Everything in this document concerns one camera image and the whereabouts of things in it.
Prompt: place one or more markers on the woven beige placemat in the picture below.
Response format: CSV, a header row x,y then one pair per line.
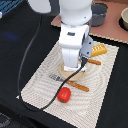
x,y
83,108

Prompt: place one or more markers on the round beige plate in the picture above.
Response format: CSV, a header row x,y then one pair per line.
x,y
65,73

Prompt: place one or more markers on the red toy tomato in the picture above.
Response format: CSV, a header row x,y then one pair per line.
x,y
64,95

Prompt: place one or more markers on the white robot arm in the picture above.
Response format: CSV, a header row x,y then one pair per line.
x,y
72,12

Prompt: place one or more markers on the fork with wooden handle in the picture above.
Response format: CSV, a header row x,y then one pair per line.
x,y
76,85

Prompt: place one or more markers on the yellow toy bread loaf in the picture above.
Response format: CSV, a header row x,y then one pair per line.
x,y
98,50

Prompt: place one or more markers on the brown wooden tray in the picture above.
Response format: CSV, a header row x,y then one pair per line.
x,y
111,29

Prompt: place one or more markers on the large grey pot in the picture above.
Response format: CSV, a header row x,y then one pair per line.
x,y
99,12

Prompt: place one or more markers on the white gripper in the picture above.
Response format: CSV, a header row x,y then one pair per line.
x,y
75,44

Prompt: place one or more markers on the beige bowl on burner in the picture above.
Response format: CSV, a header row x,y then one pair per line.
x,y
124,16

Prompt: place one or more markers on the knife with wooden handle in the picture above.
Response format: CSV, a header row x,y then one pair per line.
x,y
94,61

